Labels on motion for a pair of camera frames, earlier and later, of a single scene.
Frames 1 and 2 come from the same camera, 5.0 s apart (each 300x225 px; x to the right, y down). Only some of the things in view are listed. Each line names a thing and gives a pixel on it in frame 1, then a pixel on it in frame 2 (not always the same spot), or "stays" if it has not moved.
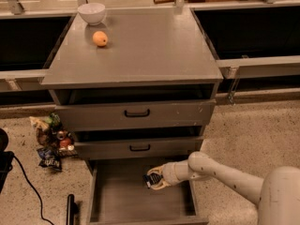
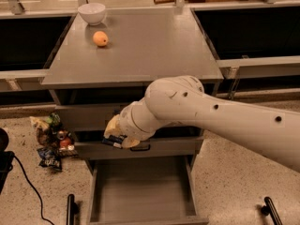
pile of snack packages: x=53 y=140 stays
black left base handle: x=71 y=210 stays
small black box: x=151 y=179 to x=114 y=140
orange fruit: x=99 y=37 stays
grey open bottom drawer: x=117 y=195 stays
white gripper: x=169 y=173 to x=127 y=125
